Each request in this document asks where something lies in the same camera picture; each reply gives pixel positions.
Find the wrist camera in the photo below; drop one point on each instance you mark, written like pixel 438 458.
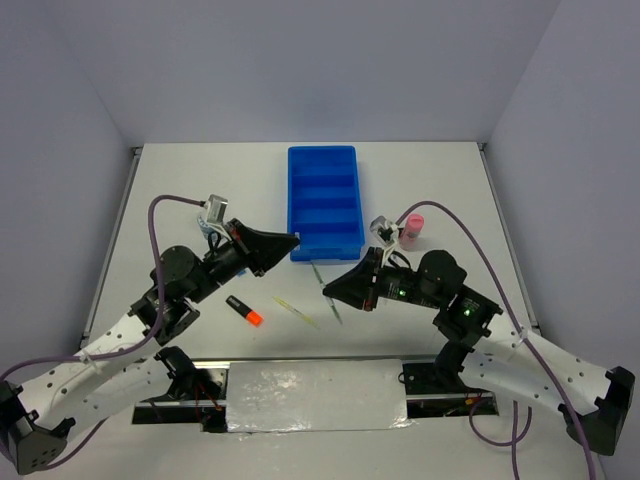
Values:
pixel 214 209
pixel 385 231

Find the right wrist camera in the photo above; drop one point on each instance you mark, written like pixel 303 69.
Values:
pixel 385 231

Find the orange highlighter marker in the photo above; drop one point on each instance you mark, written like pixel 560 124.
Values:
pixel 246 312

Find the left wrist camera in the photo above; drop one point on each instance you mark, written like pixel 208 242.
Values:
pixel 214 209

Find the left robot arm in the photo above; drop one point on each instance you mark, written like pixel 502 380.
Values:
pixel 133 360

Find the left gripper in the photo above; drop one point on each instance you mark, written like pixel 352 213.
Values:
pixel 259 250

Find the white foil panel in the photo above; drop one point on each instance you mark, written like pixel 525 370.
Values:
pixel 314 396

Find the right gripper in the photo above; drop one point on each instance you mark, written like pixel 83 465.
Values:
pixel 357 286

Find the yellow thin pen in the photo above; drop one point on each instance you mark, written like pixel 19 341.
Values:
pixel 290 308

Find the pink lidded jar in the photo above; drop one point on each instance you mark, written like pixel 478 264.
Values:
pixel 411 231

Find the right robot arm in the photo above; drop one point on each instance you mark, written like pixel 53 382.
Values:
pixel 485 351

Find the blue compartment tray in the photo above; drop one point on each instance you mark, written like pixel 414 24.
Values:
pixel 324 203

